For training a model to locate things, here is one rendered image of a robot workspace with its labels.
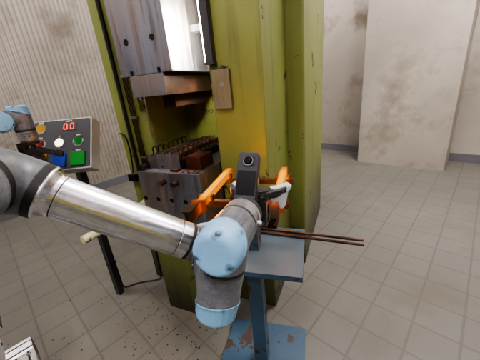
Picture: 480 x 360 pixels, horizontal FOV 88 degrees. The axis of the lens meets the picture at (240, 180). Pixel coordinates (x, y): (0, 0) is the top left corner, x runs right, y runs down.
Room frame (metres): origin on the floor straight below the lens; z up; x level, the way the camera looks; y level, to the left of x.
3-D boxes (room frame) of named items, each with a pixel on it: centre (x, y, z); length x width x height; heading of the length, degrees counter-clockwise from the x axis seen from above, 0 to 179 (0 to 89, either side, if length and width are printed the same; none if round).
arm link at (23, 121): (1.13, 0.92, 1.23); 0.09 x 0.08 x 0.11; 143
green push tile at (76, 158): (1.28, 0.82, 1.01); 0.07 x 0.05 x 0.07; 90
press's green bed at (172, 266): (1.42, 0.24, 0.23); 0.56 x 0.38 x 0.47; 155
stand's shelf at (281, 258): (0.85, -0.02, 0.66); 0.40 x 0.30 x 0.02; 73
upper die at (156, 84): (1.43, 0.29, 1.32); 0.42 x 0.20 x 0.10; 155
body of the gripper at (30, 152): (1.13, 0.92, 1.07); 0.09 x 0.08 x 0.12; 135
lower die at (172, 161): (1.43, 0.29, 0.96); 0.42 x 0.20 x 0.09; 155
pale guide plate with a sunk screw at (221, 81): (1.23, 0.04, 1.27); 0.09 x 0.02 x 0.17; 65
